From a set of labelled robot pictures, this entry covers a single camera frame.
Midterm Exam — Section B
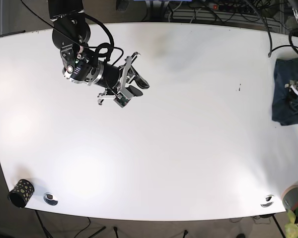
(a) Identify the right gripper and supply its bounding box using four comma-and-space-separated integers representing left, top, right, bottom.
87, 52, 150, 108

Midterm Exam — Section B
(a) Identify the dark blue T-shirt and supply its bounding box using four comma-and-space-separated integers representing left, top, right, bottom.
272, 58, 298, 126

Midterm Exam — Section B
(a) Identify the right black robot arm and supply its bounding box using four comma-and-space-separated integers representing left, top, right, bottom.
48, 0, 149, 108

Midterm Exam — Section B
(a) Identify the grey tape roll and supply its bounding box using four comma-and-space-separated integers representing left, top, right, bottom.
282, 185, 298, 212

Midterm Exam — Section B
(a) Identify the green potted plant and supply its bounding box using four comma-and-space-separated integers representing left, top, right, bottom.
285, 207, 298, 238

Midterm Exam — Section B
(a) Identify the black gold-dotted cup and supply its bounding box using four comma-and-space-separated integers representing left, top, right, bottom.
8, 179, 35, 208

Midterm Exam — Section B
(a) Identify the right table cable grommet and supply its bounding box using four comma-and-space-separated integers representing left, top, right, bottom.
260, 195, 275, 208

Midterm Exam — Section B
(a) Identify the table cable grommet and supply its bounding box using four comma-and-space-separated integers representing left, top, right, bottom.
43, 193, 58, 206
260, 195, 275, 208

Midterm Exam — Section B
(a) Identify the left table cable grommet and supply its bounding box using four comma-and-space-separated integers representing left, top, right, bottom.
43, 193, 58, 206

